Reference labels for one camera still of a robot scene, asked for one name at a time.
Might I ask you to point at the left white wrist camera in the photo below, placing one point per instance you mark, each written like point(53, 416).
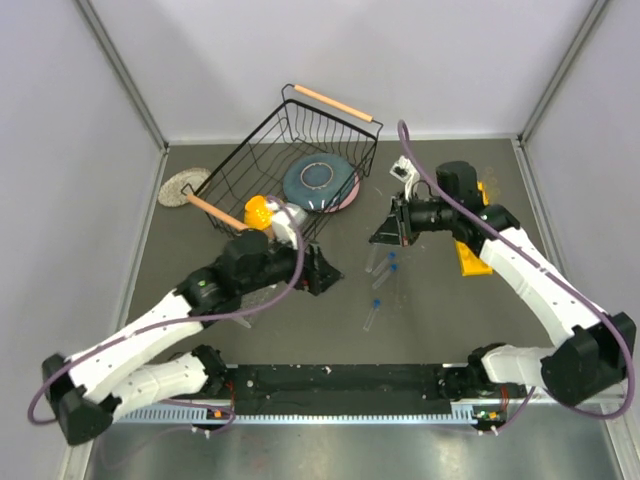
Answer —
point(285, 219)

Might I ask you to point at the blue ceramic plate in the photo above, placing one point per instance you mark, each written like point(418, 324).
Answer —
point(318, 181)

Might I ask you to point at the pink plate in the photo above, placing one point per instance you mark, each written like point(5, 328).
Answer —
point(349, 199)

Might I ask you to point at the woven round coaster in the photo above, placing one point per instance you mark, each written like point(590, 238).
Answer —
point(174, 191)

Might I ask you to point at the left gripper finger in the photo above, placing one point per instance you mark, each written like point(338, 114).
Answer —
point(318, 267)
point(316, 285)

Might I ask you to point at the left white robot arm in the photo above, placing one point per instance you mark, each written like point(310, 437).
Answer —
point(90, 390)

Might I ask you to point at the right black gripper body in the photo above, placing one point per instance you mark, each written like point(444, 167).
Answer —
point(429, 216)

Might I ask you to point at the yellow and brown bowl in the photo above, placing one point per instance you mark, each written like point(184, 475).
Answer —
point(257, 213)

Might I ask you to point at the yellow test tube rack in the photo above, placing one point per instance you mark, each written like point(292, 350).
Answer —
point(470, 264)

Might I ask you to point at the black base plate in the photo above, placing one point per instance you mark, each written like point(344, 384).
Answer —
point(355, 390)

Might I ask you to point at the black wire basket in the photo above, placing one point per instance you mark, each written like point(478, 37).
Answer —
point(311, 151)

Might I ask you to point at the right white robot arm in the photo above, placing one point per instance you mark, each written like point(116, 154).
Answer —
point(589, 346)

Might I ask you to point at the blue capped tube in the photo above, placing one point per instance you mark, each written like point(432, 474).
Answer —
point(371, 315)
point(383, 277)
point(371, 258)
point(384, 264)

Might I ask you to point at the clear acrylic tube rack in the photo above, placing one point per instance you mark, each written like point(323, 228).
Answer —
point(251, 301)

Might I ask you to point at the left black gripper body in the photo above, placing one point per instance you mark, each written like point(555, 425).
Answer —
point(281, 264)

